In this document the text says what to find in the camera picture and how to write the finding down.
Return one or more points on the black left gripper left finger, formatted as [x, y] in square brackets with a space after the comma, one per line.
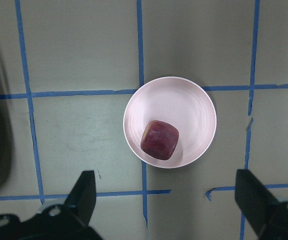
[59, 221]

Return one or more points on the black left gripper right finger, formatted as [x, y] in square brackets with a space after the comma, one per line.
[266, 214]

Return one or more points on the red apple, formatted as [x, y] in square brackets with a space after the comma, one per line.
[159, 140]

